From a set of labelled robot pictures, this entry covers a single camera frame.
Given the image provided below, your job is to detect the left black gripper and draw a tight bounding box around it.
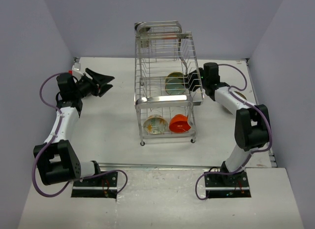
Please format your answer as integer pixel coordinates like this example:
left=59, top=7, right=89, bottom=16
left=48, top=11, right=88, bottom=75
left=73, top=68, right=114, bottom=99

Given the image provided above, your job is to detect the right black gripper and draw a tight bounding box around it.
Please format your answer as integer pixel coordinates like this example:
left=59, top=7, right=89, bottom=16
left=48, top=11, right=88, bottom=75
left=179, top=68, right=209, bottom=93

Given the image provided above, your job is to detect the mint green floral bowl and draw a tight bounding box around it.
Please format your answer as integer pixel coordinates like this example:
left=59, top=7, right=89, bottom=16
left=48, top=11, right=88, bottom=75
left=165, top=79, right=186, bottom=95

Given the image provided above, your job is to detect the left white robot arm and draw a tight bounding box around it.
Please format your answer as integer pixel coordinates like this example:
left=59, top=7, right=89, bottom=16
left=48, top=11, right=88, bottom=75
left=33, top=68, right=114, bottom=186

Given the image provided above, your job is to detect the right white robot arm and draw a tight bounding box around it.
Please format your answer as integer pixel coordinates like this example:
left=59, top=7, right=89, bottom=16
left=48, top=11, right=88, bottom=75
left=184, top=63, right=273, bottom=186

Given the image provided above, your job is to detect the yellow blue patterned bowl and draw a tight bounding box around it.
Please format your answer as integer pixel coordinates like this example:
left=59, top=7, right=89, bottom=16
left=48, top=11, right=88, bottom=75
left=165, top=71, right=185, bottom=83

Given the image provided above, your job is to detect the white bowl orange star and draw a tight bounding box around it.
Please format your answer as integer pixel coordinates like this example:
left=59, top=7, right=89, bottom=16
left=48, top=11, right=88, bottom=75
left=143, top=114, right=168, bottom=134

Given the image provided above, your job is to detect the steel cutlery holder cup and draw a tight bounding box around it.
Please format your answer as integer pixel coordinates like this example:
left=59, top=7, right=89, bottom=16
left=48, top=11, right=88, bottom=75
left=134, top=22, right=151, bottom=48

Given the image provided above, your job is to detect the steel wire dish rack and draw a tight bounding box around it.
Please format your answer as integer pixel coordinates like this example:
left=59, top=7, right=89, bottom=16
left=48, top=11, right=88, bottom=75
left=134, top=21, right=204, bottom=146

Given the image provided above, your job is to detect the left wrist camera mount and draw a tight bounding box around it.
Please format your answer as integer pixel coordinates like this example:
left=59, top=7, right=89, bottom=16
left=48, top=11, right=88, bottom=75
left=68, top=62, right=83, bottom=80

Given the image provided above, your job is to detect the aluminium table rail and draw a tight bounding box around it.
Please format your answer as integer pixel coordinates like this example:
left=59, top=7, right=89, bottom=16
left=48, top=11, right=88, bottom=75
left=99, top=163, right=212, bottom=169

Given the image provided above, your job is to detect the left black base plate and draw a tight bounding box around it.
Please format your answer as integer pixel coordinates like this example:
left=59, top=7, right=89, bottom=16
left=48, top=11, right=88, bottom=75
left=71, top=172, right=118, bottom=199

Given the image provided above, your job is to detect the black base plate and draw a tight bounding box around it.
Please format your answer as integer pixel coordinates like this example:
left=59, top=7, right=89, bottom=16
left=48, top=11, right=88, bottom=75
left=71, top=172, right=118, bottom=199
left=204, top=167, right=251, bottom=199

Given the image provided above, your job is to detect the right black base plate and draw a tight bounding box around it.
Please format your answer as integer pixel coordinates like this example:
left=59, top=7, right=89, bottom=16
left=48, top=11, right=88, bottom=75
left=204, top=167, right=251, bottom=199

